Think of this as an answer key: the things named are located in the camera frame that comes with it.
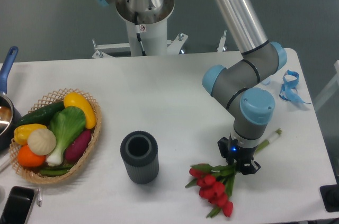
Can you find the purple sweet potato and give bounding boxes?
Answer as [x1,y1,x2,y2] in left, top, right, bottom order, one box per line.
[65,130,91,163]

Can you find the small white blue cap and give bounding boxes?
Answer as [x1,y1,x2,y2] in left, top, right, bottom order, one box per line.
[261,77,271,86]

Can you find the red tulip bouquet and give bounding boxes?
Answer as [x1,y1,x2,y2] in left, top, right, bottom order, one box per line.
[185,163,240,218]

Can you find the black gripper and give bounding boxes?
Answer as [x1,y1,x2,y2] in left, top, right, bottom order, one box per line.
[217,137,261,175]

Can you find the black device at edge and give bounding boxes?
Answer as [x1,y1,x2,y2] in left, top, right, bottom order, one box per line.
[320,184,338,212]

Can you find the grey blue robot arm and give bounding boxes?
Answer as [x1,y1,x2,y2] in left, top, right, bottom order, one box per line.
[97,0,287,175]

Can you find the black smartphone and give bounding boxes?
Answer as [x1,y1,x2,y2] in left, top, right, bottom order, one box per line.
[1,186,35,224]

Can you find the blue knotted ribbon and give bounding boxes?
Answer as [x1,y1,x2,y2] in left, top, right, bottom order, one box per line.
[279,70,311,104]

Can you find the yellow squash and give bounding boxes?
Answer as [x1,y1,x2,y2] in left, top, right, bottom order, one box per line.
[63,92,96,129]

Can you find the blue handled saucepan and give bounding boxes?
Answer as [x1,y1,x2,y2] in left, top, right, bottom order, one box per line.
[1,46,21,150]

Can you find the orange fruit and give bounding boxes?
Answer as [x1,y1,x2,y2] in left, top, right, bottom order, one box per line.
[17,145,46,167]

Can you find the dark grey ribbed vase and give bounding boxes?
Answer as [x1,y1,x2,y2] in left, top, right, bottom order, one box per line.
[120,131,159,184]

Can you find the woven wicker basket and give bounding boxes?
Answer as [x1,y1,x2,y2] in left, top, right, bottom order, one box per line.
[8,88,102,185]

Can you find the green pea pods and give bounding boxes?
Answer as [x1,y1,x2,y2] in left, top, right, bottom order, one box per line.
[39,164,74,177]

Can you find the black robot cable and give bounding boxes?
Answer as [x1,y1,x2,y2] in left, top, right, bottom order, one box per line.
[133,11,147,56]

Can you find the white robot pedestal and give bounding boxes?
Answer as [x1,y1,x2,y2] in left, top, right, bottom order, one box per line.
[116,0,174,56]

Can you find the green bok choy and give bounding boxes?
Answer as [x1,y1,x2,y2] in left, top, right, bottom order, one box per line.
[46,106,86,167]

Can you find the clear pen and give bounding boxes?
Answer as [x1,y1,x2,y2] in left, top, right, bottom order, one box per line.
[36,187,42,207]

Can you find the green cucumber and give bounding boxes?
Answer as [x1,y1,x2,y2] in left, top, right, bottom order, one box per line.
[16,101,65,126]

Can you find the white steamed bun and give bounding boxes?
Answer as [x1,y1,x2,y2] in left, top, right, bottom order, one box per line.
[27,129,57,156]

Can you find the yellow bell pepper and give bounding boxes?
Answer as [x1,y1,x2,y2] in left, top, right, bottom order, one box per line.
[14,123,47,146]

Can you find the white metal base frame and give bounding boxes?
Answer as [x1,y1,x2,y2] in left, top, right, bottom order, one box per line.
[92,30,227,59]

